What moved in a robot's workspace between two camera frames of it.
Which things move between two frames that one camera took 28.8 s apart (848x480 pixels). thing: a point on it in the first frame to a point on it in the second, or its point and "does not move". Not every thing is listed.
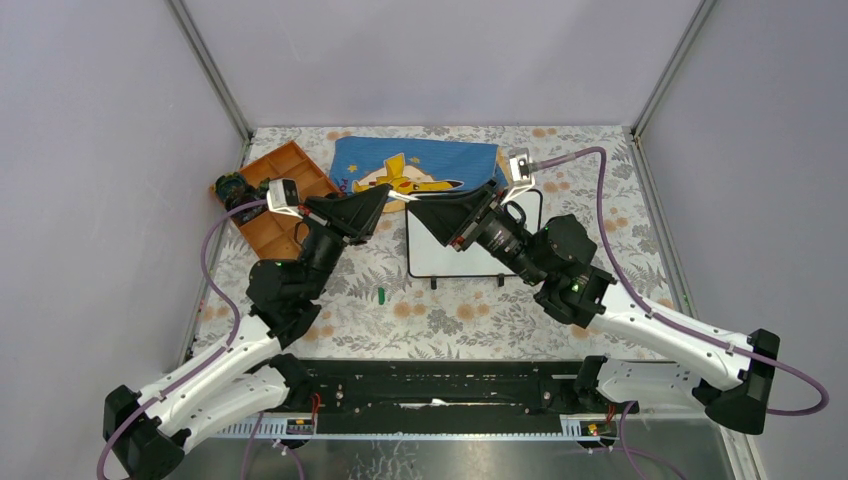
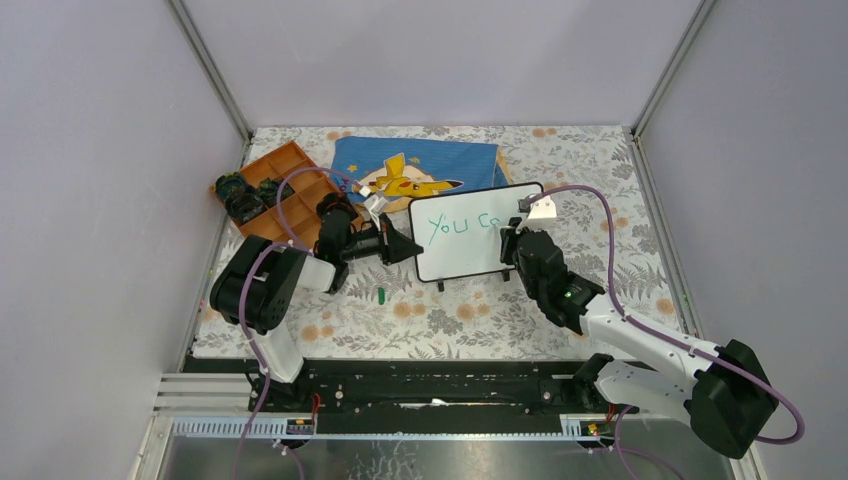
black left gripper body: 327,239 to 378,239
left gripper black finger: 355,211 to 400,247
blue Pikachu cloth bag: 414,168 does not move
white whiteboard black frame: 427,257 does not move
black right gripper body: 493,230 to 508,254
